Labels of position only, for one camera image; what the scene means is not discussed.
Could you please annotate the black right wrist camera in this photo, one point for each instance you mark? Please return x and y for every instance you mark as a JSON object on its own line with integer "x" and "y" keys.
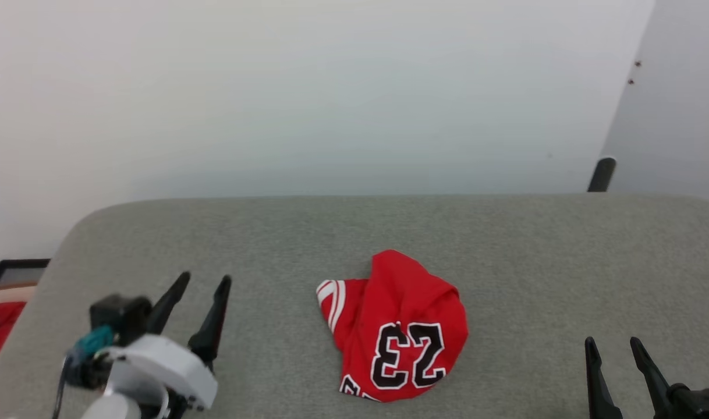
{"x": 701, "y": 404}

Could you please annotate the cream plastic laundry basket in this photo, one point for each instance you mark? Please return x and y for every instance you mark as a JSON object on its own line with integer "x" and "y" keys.
{"x": 5, "y": 294}

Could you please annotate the red basketball jersey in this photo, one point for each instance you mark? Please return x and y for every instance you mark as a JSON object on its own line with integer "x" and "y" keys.
{"x": 401, "y": 302}

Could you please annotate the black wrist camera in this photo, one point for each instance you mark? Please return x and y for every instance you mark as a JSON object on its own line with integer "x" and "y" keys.
{"x": 121, "y": 314}
{"x": 701, "y": 404}

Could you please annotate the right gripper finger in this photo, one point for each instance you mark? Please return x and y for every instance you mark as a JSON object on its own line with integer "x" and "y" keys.
{"x": 657, "y": 384}
{"x": 600, "y": 390}

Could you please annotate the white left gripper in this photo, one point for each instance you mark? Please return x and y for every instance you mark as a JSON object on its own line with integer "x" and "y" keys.
{"x": 162, "y": 364}

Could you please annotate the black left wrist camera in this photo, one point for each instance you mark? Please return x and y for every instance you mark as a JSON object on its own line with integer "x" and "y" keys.
{"x": 121, "y": 314}

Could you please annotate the black metal pole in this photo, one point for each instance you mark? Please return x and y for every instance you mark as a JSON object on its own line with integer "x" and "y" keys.
{"x": 602, "y": 174}

